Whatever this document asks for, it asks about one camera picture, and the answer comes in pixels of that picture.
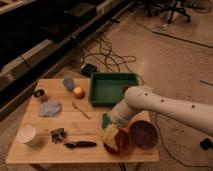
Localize wooden table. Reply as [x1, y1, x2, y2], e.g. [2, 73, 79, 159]
[6, 79, 159, 164]

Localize black power box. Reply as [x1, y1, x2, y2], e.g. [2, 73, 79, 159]
[81, 63, 97, 77]

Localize office chair base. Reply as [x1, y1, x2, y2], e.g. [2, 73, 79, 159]
[142, 0, 191, 24]

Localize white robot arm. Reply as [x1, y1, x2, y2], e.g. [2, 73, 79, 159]
[103, 86, 213, 142]

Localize purple bowl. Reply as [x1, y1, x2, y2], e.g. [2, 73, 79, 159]
[129, 120, 158, 149]

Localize teal sponge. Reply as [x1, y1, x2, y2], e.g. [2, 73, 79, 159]
[102, 113, 111, 129]

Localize small metal tin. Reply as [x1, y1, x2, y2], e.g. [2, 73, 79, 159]
[34, 89, 47, 103]

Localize black floor cables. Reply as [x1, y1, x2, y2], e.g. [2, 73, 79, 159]
[71, 33, 148, 88]

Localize blue crumpled cloth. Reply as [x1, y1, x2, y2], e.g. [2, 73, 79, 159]
[39, 101, 62, 117]

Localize black object on floor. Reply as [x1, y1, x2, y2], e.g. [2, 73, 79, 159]
[200, 138, 213, 150]

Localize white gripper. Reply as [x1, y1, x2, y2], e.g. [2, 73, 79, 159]
[103, 101, 132, 142]

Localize small metal clip toy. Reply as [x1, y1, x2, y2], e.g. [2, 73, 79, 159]
[51, 128, 66, 143]

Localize white paper cup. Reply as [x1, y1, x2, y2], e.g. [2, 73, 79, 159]
[16, 125, 40, 147]

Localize orange apple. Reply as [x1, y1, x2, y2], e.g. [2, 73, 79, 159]
[73, 86, 85, 99]

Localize black handled utensil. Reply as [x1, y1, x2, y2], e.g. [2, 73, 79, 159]
[64, 141, 97, 149]

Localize green plastic tray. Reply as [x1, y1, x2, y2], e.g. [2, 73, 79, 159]
[88, 73, 138, 106]

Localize orange bowl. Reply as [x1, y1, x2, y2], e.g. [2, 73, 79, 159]
[104, 130, 131, 156]

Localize blue grey cup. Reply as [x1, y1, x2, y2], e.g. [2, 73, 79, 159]
[63, 78, 74, 92]

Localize wooden spoon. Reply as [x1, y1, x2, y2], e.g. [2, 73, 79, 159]
[72, 102, 91, 120]

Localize pale yellow banana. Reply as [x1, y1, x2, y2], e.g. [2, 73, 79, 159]
[101, 130, 118, 151]

